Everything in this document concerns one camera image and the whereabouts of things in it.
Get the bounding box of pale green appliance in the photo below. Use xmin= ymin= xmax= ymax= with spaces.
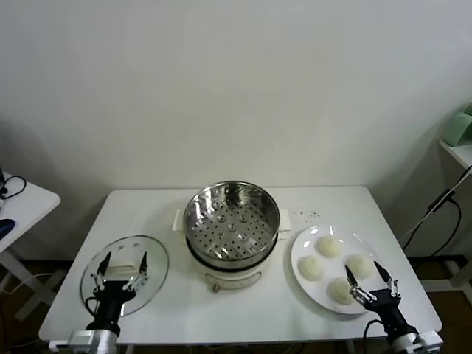
xmin=444 ymin=104 xmax=472 ymax=148

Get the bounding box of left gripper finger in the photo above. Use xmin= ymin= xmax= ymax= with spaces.
xmin=90 ymin=251 xmax=113 ymax=294
xmin=123 ymin=251 xmax=150 ymax=292

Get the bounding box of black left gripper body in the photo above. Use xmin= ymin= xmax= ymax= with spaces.
xmin=85 ymin=279 xmax=130 ymax=332

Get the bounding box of stainless steel steamer basket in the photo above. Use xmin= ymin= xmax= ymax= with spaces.
xmin=183 ymin=179 xmax=281 ymax=261

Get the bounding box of black power adapter cable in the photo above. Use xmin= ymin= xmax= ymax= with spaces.
xmin=401 ymin=187 xmax=464 ymax=257

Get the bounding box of round glass pot lid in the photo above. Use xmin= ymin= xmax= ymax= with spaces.
xmin=80 ymin=235 xmax=170 ymax=318

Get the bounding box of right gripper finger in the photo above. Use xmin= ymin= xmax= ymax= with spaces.
xmin=344 ymin=265 xmax=373 ymax=305
xmin=373 ymin=260 xmax=401 ymax=299

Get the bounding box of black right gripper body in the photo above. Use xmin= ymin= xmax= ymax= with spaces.
xmin=368 ymin=289 xmax=420 ymax=342

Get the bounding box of white side table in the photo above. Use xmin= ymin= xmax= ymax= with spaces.
xmin=0 ymin=180 xmax=62 ymax=322

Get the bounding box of black looped cable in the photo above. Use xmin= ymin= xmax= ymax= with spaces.
xmin=0 ymin=175 xmax=27 ymax=202

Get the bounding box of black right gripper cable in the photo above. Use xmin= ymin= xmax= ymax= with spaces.
xmin=363 ymin=319 xmax=381 ymax=354

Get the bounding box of white shelf table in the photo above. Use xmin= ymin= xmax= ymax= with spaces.
xmin=420 ymin=138 xmax=472 ymax=292

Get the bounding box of white floor cable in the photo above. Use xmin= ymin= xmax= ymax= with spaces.
xmin=0 ymin=271 xmax=56 ymax=294

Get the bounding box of round white plate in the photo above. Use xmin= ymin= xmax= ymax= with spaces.
xmin=290 ymin=224 xmax=388 ymax=316

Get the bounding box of cream electric cooker base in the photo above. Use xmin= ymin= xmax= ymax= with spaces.
xmin=172 ymin=208 xmax=292 ymax=294

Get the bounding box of white steamed baozi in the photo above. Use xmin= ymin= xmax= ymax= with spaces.
xmin=345 ymin=254 xmax=374 ymax=278
xmin=317 ymin=236 xmax=344 ymax=258
xmin=297 ymin=255 xmax=325 ymax=281
xmin=327 ymin=277 xmax=357 ymax=305

